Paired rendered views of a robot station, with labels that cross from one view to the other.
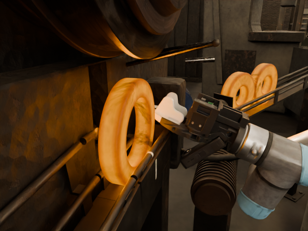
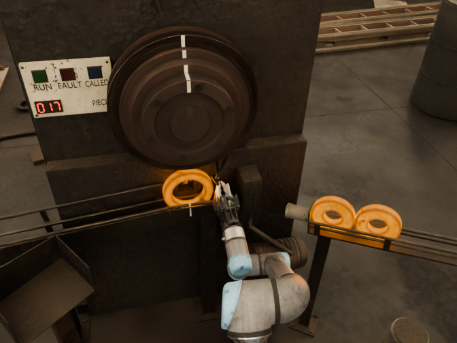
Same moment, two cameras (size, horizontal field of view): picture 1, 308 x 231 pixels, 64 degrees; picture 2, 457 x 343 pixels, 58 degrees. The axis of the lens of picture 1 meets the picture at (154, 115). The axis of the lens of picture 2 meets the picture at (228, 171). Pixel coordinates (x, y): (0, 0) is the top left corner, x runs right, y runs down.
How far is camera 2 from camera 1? 1.33 m
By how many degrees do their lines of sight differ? 53
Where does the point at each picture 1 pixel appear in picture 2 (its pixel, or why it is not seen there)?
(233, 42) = not seen: outside the picture
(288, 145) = (232, 248)
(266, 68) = (374, 211)
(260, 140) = (226, 235)
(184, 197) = (344, 274)
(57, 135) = (153, 177)
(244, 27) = not seen: outside the picture
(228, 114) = (230, 214)
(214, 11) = not seen: outside the picture
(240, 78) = (329, 203)
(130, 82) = (182, 173)
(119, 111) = (168, 182)
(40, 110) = (145, 169)
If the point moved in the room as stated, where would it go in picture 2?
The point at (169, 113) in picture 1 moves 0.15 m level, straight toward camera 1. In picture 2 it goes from (217, 193) to (179, 205)
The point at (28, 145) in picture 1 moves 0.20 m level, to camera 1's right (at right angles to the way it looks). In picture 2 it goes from (139, 177) to (161, 210)
